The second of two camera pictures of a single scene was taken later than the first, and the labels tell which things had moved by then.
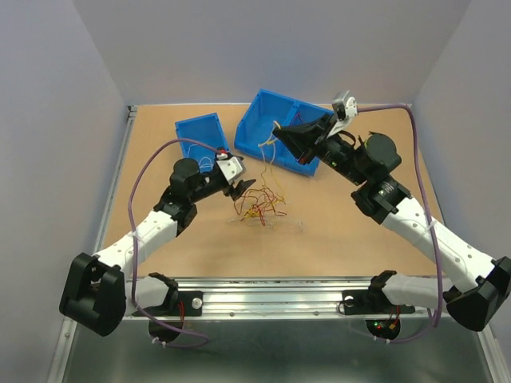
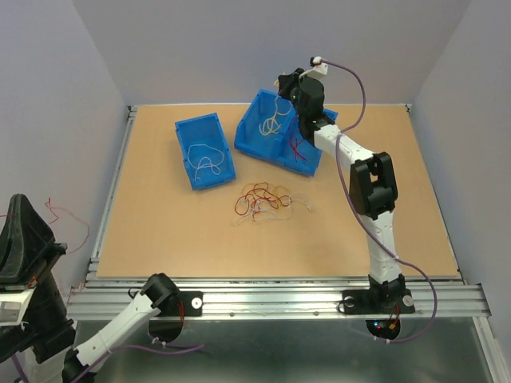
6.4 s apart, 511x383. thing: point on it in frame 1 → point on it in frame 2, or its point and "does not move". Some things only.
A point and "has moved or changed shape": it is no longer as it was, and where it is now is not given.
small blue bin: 206,128 does not move
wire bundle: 259,201 has moved or changed shape
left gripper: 237,191 → 27,238
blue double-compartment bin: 255,135 does not move
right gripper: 304,137 → 287,80
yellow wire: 271,140 → 271,124
